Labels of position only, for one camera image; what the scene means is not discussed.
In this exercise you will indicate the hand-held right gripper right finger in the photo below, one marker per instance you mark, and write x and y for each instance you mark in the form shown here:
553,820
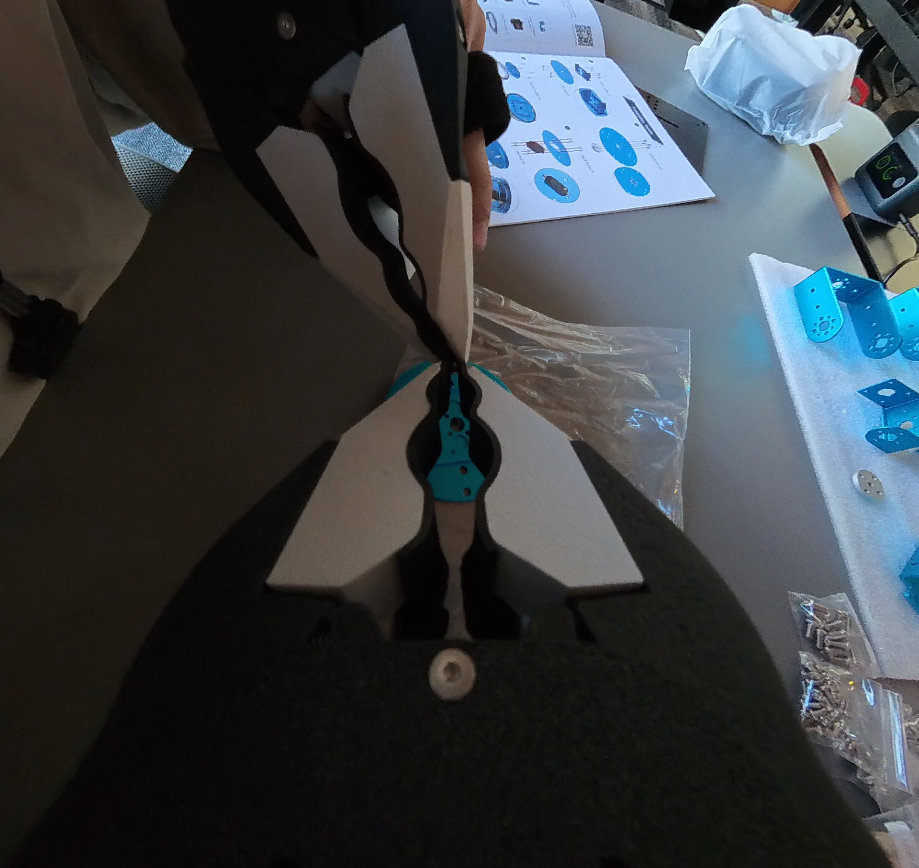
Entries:
553,516

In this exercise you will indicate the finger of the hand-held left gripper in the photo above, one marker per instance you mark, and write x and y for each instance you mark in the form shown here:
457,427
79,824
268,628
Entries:
323,200
409,164

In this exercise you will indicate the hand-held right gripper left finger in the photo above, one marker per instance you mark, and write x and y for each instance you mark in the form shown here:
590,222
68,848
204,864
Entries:
359,509

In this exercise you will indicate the blue round metal plate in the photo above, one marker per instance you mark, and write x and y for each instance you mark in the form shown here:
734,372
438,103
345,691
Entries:
452,466

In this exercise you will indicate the clear plastic bag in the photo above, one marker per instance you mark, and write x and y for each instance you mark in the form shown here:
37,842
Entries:
610,394

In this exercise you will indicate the grey desk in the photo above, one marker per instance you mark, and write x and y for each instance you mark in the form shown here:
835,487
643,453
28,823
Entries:
718,272

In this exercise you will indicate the person's left hand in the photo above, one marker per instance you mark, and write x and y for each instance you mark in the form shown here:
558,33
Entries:
482,186

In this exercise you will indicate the white instruction manual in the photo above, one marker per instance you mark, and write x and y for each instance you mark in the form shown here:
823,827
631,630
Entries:
668,182

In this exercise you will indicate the dark grey perforated plate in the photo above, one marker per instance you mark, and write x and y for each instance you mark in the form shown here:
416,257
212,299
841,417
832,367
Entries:
689,139

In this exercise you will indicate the white foam sheet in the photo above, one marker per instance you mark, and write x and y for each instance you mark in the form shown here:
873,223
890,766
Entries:
811,394

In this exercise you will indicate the silver round flange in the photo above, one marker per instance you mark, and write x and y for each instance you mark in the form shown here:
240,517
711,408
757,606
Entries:
861,484

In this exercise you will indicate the pile of screw bags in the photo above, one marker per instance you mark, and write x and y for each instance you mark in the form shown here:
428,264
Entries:
833,703

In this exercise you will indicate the blue metal part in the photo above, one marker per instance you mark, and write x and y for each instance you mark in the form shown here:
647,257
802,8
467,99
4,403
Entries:
913,581

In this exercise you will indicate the white plastic wrap bundle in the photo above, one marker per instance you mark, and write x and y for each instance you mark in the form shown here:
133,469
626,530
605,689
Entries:
775,71

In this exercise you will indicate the black digital device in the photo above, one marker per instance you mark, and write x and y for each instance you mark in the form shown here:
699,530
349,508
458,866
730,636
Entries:
887,178

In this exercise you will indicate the small blue angled bracket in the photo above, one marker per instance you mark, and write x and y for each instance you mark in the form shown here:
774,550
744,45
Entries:
897,397

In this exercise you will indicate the blue metal U bracket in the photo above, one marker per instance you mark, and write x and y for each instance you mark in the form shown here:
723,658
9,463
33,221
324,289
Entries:
851,280
908,322

